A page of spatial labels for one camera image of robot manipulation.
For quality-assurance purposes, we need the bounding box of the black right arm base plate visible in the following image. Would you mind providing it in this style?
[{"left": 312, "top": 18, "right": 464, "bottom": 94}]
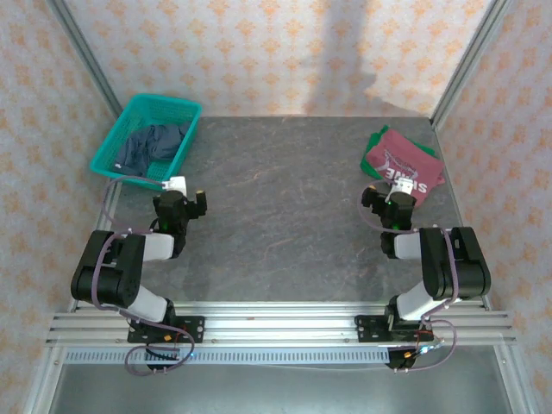
[{"left": 354, "top": 314, "right": 432, "bottom": 345}]

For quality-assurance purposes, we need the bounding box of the maroon printed t-shirt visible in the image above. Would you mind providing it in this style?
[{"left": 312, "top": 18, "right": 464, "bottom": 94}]
[{"left": 364, "top": 128, "right": 445, "bottom": 204}]

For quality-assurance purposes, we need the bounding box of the grey metal lower panel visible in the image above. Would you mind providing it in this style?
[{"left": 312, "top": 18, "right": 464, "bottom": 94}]
[{"left": 47, "top": 362, "right": 525, "bottom": 414}]

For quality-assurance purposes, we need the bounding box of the grey slotted cable duct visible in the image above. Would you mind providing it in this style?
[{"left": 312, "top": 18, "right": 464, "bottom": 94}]
[{"left": 64, "top": 348, "right": 392, "bottom": 366}]

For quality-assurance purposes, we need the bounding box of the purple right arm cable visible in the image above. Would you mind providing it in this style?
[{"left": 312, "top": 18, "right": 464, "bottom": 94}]
[{"left": 360, "top": 180, "right": 458, "bottom": 374}]

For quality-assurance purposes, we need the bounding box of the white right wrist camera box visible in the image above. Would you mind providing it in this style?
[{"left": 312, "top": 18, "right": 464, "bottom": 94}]
[{"left": 390, "top": 178, "right": 416, "bottom": 196}]

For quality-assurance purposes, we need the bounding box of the aluminium mounting rail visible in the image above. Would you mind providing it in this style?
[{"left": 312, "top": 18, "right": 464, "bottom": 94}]
[{"left": 46, "top": 301, "right": 517, "bottom": 346}]

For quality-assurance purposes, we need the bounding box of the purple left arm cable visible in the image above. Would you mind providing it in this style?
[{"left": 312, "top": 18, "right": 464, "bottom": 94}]
[{"left": 92, "top": 174, "right": 196, "bottom": 376}]

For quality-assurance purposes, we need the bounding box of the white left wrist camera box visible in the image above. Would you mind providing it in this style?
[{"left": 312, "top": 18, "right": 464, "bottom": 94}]
[{"left": 162, "top": 175, "right": 189, "bottom": 195}]

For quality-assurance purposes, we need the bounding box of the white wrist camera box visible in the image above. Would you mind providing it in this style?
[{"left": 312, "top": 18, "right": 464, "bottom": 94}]
[
  {"left": 162, "top": 175, "right": 189, "bottom": 195},
  {"left": 390, "top": 178, "right": 416, "bottom": 196}
]

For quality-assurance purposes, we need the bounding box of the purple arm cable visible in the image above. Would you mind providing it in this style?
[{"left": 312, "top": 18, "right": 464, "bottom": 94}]
[
  {"left": 360, "top": 180, "right": 458, "bottom": 374},
  {"left": 92, "top": 174, "right": 196, "bottom": 376}
]

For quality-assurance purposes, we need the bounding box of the green t-shirt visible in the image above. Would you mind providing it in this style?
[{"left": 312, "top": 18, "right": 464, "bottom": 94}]
[{"left": 360, "top": 123, "right": 448, "bottom": 185}]

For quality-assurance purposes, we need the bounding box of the blue t-shirt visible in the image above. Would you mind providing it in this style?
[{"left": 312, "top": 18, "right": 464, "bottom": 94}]
[{"left": 115, "top": 122, "right": 193, "bottom": 177}]

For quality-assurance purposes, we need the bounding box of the teal plastic basket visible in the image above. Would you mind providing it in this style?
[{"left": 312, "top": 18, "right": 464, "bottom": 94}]
[{"left": 89, "top": 93, "right": 204, "bottom": 191}]

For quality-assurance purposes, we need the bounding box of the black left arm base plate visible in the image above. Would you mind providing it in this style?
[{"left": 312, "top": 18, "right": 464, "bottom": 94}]
[{"left": 127, "top": 316, "right": 206, "bottom": 345}]

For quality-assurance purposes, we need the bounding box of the aluminium frame post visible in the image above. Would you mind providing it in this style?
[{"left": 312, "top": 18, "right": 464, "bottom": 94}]
[
  {"left": 45, "top": 0, "right": 126, "bottom": 120},
  {"left": 430, "top": 0, "right": 514, "bottom": 129}
]

